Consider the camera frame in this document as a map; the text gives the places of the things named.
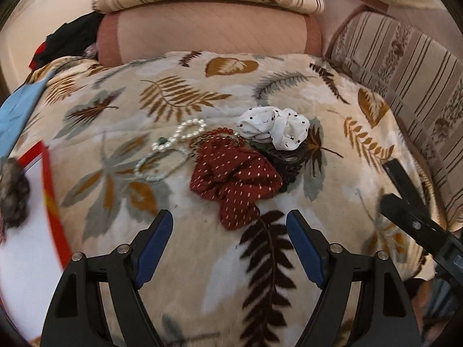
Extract black hair clip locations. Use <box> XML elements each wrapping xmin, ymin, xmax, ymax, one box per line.
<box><xmin>250</xmin><ymin>143</ymin><xmax>307</xmax><ymax>193</ymax></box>

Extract white polka-dot scrunchie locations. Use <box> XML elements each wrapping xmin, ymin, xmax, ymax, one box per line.
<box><xmin>236</xmin><ymin>107</ymin><xmax>310</xmax><ymax>151</ymax></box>

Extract grey organza scrunchie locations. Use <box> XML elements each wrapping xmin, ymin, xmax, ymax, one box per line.
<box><xmin>1</xmin><ymin>158</ymin><xmax>31</xmax><ymax>229</ymax></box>

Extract pale green bead bracelet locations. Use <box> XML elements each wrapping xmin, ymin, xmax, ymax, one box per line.
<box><xmin>133</xmin><ymin>146</ymin><xmax>191</xmax><ymax>183</ymax></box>

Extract red polka-dot scrunchie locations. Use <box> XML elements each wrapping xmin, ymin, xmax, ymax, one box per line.
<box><xmin>190</xmin><ymin>137</ymin><xmax>282</xmax><ymax>230</ymax></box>

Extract red-rimmed white tray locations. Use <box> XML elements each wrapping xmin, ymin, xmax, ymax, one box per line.
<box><xmin>1</xmin><ymin>142</ymin><xmax>71</xmax><ymax>342</ymax></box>

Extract leaf-patterned plush blanket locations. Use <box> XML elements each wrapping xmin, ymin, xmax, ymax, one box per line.
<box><xmin>12</xmin><ymin>52</ymin><xmax>443</xmax><ymax>346</ymax></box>

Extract blue cloth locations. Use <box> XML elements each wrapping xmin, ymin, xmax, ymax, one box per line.
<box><xmin>0</xmin><ymin>74</ymin><xmax>53</xmax><ymax>158</ymax></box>

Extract black and red clothes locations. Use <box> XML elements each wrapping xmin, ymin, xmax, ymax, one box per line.
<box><xmin>28</xmin><ymin>12</ymin><xmax>104</xmax><ymax>71</ymax></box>

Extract pink bolster cushion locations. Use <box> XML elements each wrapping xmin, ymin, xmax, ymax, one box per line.
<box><xmin>97</xmin><ymin>1</ymin><xmax>323</xmax><ymax>67</ymax></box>

